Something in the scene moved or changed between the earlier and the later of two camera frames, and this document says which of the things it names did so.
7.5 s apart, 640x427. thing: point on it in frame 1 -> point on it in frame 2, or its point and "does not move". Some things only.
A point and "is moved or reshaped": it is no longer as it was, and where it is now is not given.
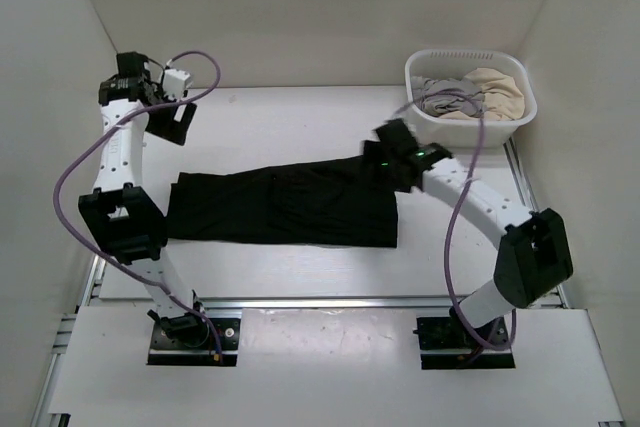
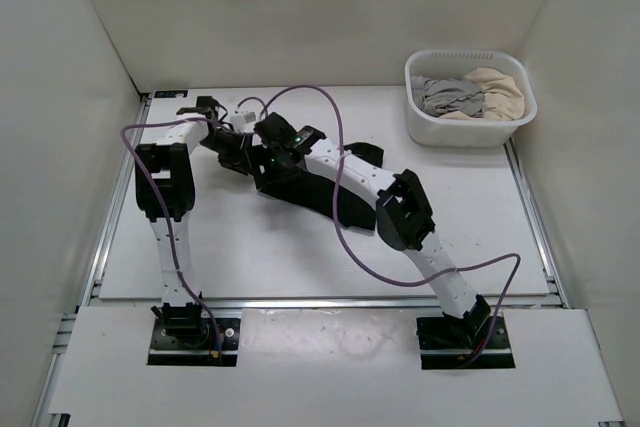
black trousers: [341, 202] is moved or reshaped
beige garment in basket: [503, 100] does not move
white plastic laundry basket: [449, 91] does not move
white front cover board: [329, 363] does not move
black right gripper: [371, 155] -> [258, 157]
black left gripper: [173, 131] -> [237, 162]
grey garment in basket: [439, 96] does not move
